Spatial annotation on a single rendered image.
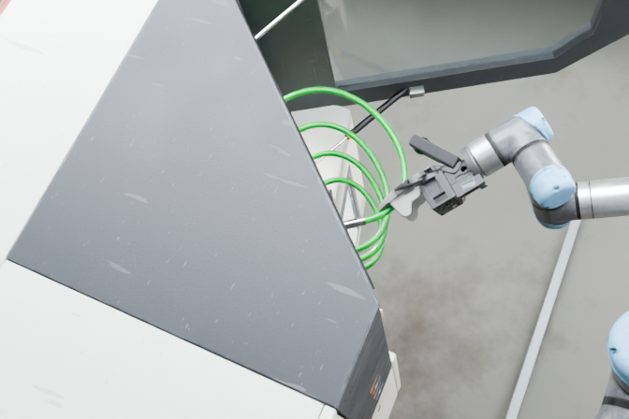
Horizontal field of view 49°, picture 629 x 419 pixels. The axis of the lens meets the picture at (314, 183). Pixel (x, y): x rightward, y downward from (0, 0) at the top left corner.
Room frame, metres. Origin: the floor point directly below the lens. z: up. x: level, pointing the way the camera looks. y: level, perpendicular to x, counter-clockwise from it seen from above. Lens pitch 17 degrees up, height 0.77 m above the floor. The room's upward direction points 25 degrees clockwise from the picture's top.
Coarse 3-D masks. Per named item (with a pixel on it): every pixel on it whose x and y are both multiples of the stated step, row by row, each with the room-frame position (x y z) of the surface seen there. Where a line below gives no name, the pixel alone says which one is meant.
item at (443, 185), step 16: (464, 160) 1.25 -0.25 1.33; (432, 176) 1.27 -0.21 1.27; (448, 176) 1.27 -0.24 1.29; (464, 176) 1.25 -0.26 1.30; (480, 176) 1.23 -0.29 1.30; (432, 192) 1.28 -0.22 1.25; (448, 192) 1.25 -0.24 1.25; (464, 192) 1.25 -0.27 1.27; (432, 208) 1.27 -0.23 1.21; (448, 208) 1.30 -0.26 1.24
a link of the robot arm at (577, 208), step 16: (576, 192) 1.22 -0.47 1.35; (592, 192) 1.20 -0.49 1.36; (608, 192) 1.19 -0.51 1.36; (624, 192) 1.18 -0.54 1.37; (560, 208) 1.22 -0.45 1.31; (576, 208) 1.23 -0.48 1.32; (592, 208) 1.21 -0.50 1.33; (608, 208) 1.20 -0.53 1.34; (624, 208) 1.19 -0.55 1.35; (544, 224) 1.31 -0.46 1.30; (560, 224) 1.29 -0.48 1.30
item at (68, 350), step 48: (0, 288) 1.14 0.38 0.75; (48, 288) 1.12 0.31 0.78; (0, 336) 1.13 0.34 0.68; (48, 336) 1.11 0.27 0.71; (96, 336) 1.09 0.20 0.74; (144, 336) 1.07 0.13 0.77; (0, 384) 1.12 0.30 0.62; (48, 384) 1.10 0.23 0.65; (96, 384) 1.08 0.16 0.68; (144, 384) 1.06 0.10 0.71; (192, 384) 1.05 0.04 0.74; (240, 384) 1.03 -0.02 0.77
